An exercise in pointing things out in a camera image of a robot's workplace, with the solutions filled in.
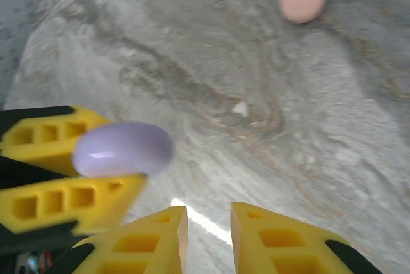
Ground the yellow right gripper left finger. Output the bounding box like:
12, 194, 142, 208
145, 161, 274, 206
47, 205, 190, 274

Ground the purple earbud charging case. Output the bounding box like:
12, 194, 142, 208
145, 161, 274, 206
71, 120, 176, 179

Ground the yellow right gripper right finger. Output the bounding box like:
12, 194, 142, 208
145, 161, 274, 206
229, 201, 378, 274

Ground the pink earbud charging case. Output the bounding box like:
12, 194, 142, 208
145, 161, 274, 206
278, 0, 329, 25

